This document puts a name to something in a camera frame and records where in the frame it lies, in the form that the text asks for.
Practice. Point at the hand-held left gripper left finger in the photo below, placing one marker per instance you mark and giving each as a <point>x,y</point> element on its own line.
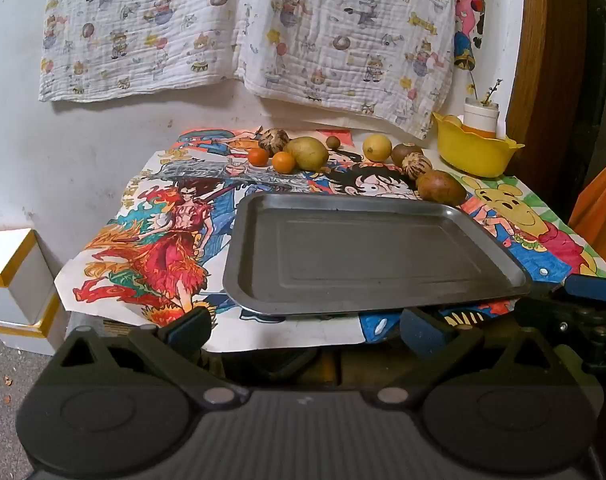
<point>190,329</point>

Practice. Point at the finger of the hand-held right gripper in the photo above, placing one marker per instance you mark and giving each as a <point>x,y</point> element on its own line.
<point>593,289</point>

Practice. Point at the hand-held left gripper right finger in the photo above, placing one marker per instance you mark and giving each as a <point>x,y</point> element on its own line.
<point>423,331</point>

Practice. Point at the metal tray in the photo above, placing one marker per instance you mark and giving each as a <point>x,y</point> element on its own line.
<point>373,255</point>

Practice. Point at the brown-green mango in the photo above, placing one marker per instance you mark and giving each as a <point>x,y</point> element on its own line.
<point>440,187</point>

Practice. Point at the striped brown melon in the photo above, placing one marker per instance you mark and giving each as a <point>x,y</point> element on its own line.
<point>418,166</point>
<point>274,141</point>

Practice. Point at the dark brown passion fruit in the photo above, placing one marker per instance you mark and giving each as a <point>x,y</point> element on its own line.
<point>405,151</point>

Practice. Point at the small orange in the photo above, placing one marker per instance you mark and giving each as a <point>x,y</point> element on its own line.
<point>283,162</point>
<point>258,157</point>

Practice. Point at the yellow lemon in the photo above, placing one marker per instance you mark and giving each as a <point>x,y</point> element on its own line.
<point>377,147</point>

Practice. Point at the small brown longan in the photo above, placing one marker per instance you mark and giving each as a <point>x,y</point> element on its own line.
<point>333,142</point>

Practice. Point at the yellow-green mango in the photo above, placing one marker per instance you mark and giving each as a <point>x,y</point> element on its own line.
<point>308,154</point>

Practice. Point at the red dress figure poster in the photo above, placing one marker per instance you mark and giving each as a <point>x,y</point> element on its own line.
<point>173,255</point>

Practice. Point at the orange garment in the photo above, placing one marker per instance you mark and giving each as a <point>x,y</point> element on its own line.
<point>600,210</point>

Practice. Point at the yellow bear poster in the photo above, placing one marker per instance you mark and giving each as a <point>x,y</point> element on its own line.
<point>528,215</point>

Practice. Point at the white box gold trim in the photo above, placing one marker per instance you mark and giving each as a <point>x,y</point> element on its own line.
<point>18,342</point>
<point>13,260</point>

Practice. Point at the yellow plastic bowl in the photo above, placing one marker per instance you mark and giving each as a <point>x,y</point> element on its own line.
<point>475,157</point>

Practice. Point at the blue orange figure poster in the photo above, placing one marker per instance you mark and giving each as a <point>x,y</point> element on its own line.
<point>208,142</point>

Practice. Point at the white plastic jar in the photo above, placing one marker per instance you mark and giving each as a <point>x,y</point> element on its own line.
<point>480,117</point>

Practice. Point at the red paper sheet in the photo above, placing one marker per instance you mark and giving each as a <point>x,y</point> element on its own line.
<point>342,136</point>

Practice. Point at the dry plant twig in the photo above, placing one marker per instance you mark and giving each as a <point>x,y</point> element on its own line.
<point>484,96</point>

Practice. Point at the printed white blanket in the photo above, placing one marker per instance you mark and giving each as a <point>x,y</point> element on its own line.
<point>183,20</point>

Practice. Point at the wooden door frame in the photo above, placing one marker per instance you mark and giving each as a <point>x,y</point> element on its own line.
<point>548,60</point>

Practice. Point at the cartoon wall sticker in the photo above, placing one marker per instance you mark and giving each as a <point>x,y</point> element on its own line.
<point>465,10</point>

